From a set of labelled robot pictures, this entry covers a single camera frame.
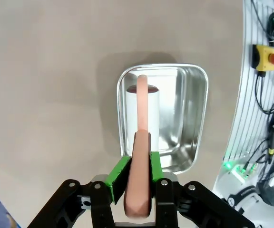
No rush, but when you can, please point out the rectangular stainless steel container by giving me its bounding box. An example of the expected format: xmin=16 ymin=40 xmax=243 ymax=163
xmin=116 ymin=63 xmax=209 ymax=175

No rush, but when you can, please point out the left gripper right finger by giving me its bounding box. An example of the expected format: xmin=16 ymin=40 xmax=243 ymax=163
xmin=150 ymin=151 xmax=255 ymax=228

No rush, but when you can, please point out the yellow emergency stop box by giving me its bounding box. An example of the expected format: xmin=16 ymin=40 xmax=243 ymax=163
xmin=252 ymin=44 xmax=274 ymax=72

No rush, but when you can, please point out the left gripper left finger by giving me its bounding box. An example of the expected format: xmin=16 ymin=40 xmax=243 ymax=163
xmin=26 ymin=156 xmax=132 ymax=228

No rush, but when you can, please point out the pink handled lint roller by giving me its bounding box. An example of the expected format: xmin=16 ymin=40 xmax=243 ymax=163
xmin=124 ymin=75 xmax=161 ymax=220

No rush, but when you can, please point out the blue floor mat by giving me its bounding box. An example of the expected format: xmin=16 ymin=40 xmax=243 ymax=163
xmin=0 ymin=196 xmax=21 ymax=228

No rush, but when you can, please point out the white box with green lights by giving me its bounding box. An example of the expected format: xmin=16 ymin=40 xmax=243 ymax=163
xmin=222 ymin=161 xmax=256 ymax=184

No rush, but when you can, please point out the black cable yellow connector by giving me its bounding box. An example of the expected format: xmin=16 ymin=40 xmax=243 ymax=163
xmin=245 ymin=133 xmax=274 ymax=167

